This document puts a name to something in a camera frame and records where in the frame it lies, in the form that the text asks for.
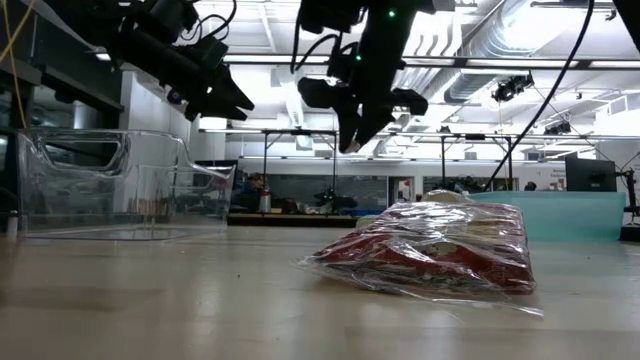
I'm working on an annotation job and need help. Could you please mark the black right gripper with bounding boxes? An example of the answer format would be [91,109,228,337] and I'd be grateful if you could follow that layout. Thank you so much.
[298,9,430,155]

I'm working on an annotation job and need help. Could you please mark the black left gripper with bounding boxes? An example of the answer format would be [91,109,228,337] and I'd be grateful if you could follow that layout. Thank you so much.
[117,27,255,122]

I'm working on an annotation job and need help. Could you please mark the red plastic-wrapped packet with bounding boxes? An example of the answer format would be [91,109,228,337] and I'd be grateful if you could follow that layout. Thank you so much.
[297,199,544,317]

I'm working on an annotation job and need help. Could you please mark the clear plastic bin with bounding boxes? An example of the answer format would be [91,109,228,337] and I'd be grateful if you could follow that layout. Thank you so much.
[17,128,236,241]

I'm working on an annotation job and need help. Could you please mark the green plastic tray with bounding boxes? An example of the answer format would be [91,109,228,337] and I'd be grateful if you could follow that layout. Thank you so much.
[467,191,627,242]

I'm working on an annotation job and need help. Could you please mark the black computer monitor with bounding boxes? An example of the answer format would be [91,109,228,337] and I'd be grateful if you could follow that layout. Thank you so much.
[564,157,618,193]

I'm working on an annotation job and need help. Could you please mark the black tripod stand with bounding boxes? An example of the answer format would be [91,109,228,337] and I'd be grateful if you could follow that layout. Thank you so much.
[618,167,640,244]

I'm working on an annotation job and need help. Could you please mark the black background frame stand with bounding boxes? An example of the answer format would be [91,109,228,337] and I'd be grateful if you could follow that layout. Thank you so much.
[439,132,514,191]
[259,128,341,194]

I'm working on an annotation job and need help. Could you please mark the silver ceiling duct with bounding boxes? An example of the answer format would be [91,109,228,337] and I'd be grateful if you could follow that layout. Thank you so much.
[407,19,531,106]

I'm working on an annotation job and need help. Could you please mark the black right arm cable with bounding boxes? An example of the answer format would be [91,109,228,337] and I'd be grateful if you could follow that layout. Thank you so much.
[482,0,596,192]

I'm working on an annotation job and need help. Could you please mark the yellow hanging cable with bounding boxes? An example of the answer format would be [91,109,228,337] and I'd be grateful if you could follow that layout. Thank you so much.
[0,0,36,129]

